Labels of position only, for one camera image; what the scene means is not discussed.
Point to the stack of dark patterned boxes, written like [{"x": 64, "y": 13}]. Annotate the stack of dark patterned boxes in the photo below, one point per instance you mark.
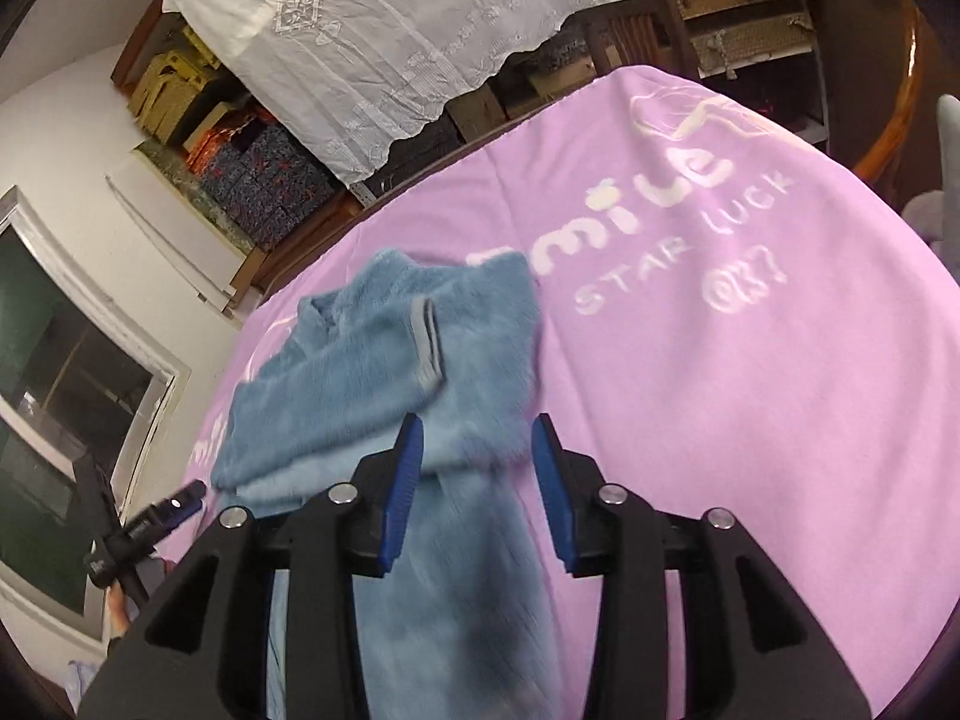
[{"x": 270, "y": 180}]

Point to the green patterned panel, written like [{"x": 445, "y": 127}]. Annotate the green patterned panel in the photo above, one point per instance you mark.
[{"x": 195, "y": 195}]

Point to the blue fleece jacket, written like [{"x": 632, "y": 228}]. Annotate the blue fleece jacket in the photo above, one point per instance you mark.
[{"x": 360, "y": 375}]

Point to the white board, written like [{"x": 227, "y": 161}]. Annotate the white board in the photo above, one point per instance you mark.
[{"x": 172, "y": 240}]

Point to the person's left forearm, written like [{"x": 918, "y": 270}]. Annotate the person's left forearm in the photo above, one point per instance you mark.
[{"x": 121, "y": 615}]

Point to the white framed window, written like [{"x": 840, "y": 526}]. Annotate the white framed window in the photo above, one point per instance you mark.
[{"x": 67, "y": 375}]

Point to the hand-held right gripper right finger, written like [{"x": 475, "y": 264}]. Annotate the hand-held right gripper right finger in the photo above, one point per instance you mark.
[{"x": 555, "y": 495}]

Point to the rattan chair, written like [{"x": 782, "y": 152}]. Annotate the rattan chair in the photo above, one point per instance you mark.
[{"x": 892, "y": 105}]

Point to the stack of yellow boxes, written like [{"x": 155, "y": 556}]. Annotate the stack of yellow boxes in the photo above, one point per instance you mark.
[{"x": 172, "y": 90}]

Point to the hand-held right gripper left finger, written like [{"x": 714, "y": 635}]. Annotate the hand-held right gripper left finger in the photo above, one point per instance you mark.
[{"x": 401, "y": 495}]

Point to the wooden shelf with woven mats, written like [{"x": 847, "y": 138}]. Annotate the wooden shelf with woven mats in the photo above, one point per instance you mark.
[{"x": 750, "y": 37}]

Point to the pink printed blanket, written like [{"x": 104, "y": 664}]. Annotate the pink printed blanket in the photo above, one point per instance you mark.
[{"x": 750, "y": 405}]

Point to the dark wooden chair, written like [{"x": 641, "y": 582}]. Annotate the dark wooden chair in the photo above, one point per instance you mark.
[{"x": 637, "y": 37}]

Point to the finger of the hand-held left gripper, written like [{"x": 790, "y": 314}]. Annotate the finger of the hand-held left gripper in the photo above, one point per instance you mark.
[{"x": 165, "y": 514}]

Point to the grey cushion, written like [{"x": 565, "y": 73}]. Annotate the grey cushion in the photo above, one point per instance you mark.
[{"x": 941, "y": 187}]

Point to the white lace cloth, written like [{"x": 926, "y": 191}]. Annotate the white lace cloth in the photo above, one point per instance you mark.
[{"x": 412, "y": 37}]

